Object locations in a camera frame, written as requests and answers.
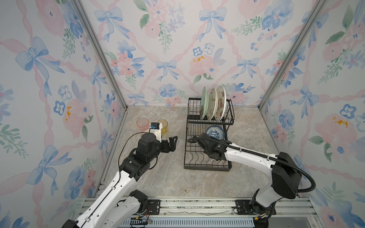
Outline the yellow glass cup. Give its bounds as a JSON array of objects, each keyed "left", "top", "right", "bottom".
[{"left": 157, "top": 119, "right": 168, "bottom": 135}]

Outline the white blue floral bowl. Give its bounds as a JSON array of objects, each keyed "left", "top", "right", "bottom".
[{"left": 206, "top": 125, "right": 225, "bottom": 140}]

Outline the black wire dish rack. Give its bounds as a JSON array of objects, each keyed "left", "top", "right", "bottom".
[{"left": 183, "top": 98, "right": 235, "bottom": 172}]

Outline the pink glass cup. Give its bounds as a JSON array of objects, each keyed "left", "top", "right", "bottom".
[{"left": 136, "top": 118, "right": 150, "bottom": 132}]

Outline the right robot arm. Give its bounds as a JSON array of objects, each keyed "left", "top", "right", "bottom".
[{"left": 187, "top": 133, "right": 302, "bottom": 214}]

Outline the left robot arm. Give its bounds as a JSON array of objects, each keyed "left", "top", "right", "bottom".
[{"left": 63, "top": 133, "right": 178, "bottom": 228}]

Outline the green plate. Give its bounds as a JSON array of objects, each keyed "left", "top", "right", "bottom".
[{"left": 200, "top": 87, "right": 209, "bottom": 120}]

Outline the cream plate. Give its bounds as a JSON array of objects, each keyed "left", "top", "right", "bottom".
[{"left": 207, "top": 88, "right": 218, "bottom": 121}]

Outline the white floral plate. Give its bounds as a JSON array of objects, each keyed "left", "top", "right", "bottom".
[{"left": 214, "top": 86, "right": 226, "bottom": 121}]

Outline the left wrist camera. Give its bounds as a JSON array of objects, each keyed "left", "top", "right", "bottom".
[{"left": 148, "top": 122, "right": 162, "bottom": 142}]

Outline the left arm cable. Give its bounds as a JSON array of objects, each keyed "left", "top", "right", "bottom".
[{"left": 117, "top": 131, "right": 159, "bottom": 172}]

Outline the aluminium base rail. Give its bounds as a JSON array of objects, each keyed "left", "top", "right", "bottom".
[{"left": 76, "top": 196, "right": 306, "bottom": 228}]

